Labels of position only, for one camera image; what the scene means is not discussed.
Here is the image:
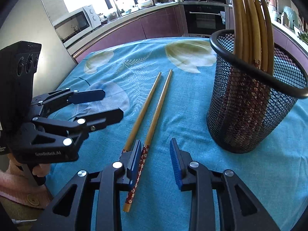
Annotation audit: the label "bamboo chopstick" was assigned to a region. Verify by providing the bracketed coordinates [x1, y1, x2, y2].
[123, 69, 173, 213]
[122, 72, 162, 153]

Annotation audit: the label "pink sleeve forearm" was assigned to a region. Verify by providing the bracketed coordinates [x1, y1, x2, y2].
[1, 163, 52, 209]

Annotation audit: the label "kitchen faucet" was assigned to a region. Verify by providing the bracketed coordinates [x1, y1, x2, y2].
[113, 0, 122, 18]

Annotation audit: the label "person's left hand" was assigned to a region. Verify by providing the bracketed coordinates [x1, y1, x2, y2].
[7, 153, 51, 177]

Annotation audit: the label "blue floral tablecloth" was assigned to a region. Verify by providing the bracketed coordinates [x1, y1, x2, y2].
[46, 38, 307, 230]

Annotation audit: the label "white microwave oven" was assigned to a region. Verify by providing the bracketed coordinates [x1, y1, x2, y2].
[53, 5, 101, 48]

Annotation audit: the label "black mesh utensil holder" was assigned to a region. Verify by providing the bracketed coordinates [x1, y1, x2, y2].
[207, 29, 307, 153]

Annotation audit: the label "black built-in oven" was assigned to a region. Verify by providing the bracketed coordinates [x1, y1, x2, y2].
[182, 0, 231, 37]

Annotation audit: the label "green leafy vegetables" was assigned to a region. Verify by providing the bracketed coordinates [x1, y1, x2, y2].
[298, 31, 308, 45]

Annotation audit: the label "mint green appliance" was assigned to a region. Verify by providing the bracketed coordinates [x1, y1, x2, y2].
[282, 6, 299, 30]

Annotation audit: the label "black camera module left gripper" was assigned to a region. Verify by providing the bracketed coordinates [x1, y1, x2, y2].
[1, 41, 42, 130]

